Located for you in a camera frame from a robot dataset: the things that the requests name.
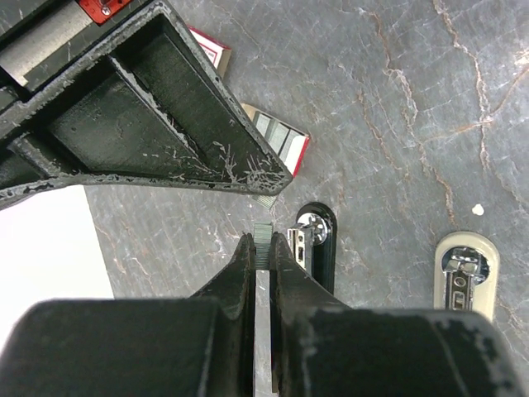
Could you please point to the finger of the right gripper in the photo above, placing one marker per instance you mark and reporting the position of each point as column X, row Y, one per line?
column 145, row 106

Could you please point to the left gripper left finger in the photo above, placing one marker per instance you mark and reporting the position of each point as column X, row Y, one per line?
column 202, row 345

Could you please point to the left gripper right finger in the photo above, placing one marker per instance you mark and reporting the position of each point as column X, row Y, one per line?
column 323, row 347

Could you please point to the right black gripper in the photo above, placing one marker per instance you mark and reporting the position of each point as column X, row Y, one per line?
column 41, row 39

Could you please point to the silver staple strip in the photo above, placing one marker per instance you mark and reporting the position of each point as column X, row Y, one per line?
column 263, row 375

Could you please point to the red white staple box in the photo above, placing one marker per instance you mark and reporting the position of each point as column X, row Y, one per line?
column 217, row 52

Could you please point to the white black stapler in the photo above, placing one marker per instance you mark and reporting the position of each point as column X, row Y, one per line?
column 466, row 271

